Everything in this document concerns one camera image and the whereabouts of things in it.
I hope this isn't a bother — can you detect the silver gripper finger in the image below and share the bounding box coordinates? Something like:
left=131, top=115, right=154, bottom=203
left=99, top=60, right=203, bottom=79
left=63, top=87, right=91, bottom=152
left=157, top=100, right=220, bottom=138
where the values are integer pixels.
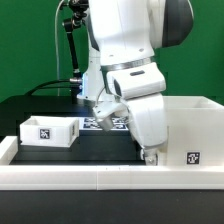
left=143, top=147, right=158, bottom=166

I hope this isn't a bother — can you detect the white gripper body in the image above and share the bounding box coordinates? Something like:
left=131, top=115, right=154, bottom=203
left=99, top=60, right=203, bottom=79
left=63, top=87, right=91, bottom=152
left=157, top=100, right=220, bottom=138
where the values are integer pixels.
left=126, top=94, right=167, bottom=148

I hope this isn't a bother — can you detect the white drawer cabinet frame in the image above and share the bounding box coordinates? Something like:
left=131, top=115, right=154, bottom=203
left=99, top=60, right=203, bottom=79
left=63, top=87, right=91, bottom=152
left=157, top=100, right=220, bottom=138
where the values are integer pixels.
left=158, top=96, right=224, bottom=166

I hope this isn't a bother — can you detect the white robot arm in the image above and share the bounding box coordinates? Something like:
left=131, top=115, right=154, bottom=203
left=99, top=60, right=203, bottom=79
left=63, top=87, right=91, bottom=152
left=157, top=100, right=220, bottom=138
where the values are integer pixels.
left=87, top=0, right=194, bottom=165

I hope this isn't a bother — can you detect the rear white drawer box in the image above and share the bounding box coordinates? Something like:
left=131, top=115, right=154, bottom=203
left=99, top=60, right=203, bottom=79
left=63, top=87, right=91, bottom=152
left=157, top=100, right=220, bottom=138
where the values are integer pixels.
left=20, top=116, right=79, bottom=148

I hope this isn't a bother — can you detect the white marker plate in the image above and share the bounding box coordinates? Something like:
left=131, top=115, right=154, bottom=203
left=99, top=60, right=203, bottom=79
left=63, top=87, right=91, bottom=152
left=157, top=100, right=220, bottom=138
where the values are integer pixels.
left=79, top=117, right=128, bottom=131

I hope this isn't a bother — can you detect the black cable bundle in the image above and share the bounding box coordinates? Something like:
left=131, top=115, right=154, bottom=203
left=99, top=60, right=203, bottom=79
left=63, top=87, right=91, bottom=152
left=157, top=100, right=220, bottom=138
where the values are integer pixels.
left=23, top=78, right=83, bottom=97

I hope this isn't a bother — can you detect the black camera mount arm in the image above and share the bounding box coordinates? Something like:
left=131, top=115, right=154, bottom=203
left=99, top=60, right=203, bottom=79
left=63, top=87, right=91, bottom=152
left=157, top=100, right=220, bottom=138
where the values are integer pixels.
left=63, top=0, right=89, bottom=97

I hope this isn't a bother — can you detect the grey thin cable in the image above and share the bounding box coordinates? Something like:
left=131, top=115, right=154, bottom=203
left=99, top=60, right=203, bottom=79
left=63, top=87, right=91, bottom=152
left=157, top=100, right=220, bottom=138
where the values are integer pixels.
left=54, top=0, right=66, bottom=98

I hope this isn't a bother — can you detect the white front boundary rail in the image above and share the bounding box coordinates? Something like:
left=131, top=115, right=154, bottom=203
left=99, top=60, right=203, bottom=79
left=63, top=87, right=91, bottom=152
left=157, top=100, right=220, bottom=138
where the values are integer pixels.
left=0, top=165, right=224, bottom=190

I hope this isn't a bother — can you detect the white boundary rail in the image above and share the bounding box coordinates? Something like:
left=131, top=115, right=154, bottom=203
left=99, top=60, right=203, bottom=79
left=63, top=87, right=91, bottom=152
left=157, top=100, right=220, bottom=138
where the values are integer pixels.
left=0, top=165, right=224, bottom=190
left=0, top=136, right=18, bottom=165

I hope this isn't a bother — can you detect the white left boundary rail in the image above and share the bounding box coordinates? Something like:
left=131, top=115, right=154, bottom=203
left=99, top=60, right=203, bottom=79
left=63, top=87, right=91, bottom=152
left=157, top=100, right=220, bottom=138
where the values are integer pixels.
left=0, top=136, right=18, bottom=165

